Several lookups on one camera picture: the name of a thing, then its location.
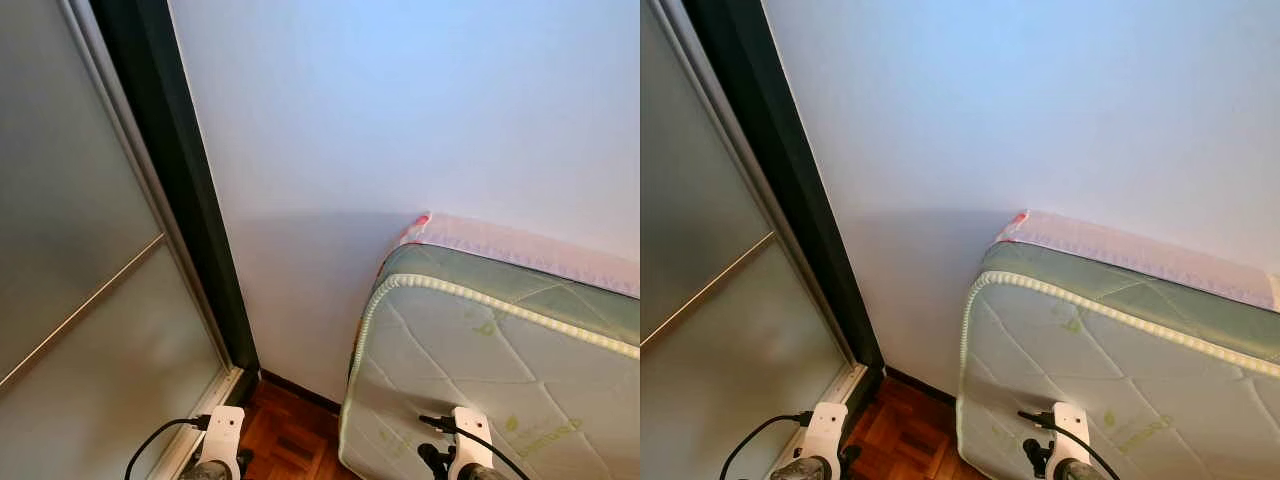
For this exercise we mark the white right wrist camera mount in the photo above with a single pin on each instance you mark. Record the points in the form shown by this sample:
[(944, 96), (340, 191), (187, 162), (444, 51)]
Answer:
[(472, 435), (1070, 430)]

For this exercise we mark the green quilted mattress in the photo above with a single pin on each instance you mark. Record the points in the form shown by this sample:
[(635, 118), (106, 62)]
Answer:
[(480, 380), (1100, 390)]

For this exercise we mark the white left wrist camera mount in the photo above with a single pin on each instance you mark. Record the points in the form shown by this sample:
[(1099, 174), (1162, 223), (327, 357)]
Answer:
[(222, 435), (827, 432)]

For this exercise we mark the dark wooden skirting board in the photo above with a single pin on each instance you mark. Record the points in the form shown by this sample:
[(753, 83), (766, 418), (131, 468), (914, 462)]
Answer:
[(300, 392), (920, 385)]

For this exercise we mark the pink plastic-wrapped mattress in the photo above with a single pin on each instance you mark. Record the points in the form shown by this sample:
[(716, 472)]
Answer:
[(1120, 250), (520, 250)]

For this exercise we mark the dark green door frame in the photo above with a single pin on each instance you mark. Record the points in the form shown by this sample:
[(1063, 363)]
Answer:
[(775, 130), (170, 130)]

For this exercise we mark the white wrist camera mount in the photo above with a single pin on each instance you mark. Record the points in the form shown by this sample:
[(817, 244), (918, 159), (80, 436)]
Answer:
[(827, 432), (472, 435), (222, 435), (1070, 430)]

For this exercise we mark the frosted glass sliding door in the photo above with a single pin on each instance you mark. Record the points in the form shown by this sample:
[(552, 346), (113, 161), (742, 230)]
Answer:
[(70, 200), (720, 300)]

